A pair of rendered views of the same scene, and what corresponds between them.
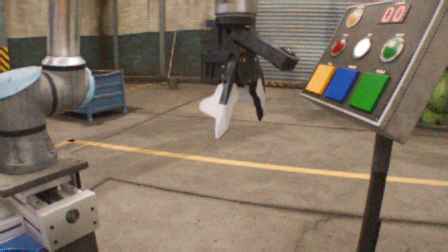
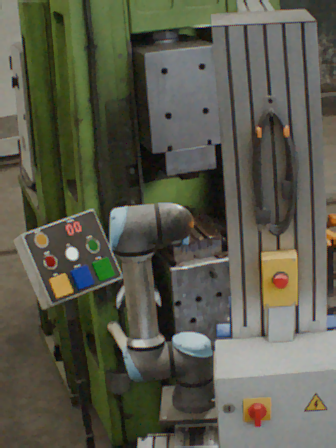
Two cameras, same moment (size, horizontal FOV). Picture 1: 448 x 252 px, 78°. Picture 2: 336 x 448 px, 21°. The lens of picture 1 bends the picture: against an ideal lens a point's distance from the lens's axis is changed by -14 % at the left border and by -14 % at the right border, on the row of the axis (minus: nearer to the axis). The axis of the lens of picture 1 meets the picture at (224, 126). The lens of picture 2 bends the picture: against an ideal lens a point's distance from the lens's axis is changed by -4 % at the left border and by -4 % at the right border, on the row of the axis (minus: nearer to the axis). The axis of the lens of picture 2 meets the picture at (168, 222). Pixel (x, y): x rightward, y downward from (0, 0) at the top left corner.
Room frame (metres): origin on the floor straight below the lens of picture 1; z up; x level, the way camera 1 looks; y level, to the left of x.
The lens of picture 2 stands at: (1.94, 2.64, 2.31)
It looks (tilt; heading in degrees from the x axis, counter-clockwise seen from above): 20 degrees down; 240
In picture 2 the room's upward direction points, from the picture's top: 5 degrees counter-clockwise
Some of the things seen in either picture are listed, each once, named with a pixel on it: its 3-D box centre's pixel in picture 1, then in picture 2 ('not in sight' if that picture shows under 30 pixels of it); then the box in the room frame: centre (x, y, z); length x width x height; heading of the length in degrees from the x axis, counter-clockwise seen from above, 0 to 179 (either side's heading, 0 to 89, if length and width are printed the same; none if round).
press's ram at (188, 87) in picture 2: not in sight; (179, 88); (0.03, -0.52, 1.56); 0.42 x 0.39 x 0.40; 76
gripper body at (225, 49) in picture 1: (231, 51); not in sight; (0.57, -0.01, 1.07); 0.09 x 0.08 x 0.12; 56
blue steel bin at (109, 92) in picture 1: (85, 91); not in sight; (5.04, 2.33, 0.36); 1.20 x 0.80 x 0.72; 59
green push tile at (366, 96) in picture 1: (370, 92); (103, 269); (0.56, -0.28, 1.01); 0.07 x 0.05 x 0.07; 11
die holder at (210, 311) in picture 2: not in sight; (197, 287); (0.01, -0.52, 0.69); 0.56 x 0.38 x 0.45; 76
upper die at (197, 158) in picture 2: not in sight; (174, 147); (0.07, -0.53, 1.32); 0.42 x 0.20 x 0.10; 76
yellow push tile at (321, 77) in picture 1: (321, 79); (60, 286); (0.76, -0.24, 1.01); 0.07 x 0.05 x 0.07; 11
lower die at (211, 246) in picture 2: not in sight; (181, 231); (0.07, -0.53, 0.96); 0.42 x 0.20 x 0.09; 76
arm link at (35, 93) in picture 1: (21, 96); (190, 356); (0.67, 0.48, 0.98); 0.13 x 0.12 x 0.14; 154
